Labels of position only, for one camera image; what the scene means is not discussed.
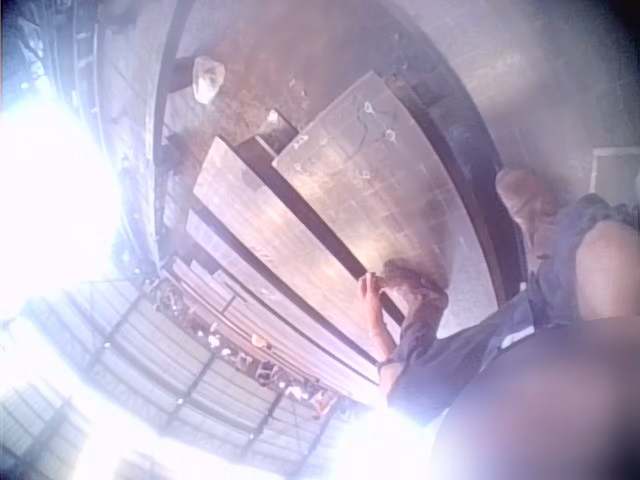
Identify stack of grey metal sheets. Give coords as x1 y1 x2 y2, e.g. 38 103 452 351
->
168 208 384 387

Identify corrugated roof sheeting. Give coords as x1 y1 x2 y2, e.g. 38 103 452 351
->
0 279 341 480

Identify row of scattered debris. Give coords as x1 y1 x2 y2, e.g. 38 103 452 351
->
144 277 346 419

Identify person's left hand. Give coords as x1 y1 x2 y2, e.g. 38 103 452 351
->
358 272 391 327

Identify dark steel edge beam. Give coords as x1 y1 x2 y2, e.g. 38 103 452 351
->
383 67 524 304

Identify dark steel tube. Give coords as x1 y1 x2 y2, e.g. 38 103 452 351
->
233 108 407 326

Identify dark curved steel frame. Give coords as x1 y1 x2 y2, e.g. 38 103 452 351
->
147 0 201 274

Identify large grey metal sheet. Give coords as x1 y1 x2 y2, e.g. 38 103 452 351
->
271 69 497 314

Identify white framed panel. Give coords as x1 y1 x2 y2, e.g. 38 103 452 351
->
591 146 640 199

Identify person's legs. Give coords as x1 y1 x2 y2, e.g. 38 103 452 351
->
382 166 640 331

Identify white plastic bag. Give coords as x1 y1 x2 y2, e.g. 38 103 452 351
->
191 55 227 106

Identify long grey metal sheet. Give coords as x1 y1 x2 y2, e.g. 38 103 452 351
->
191 136 401 357

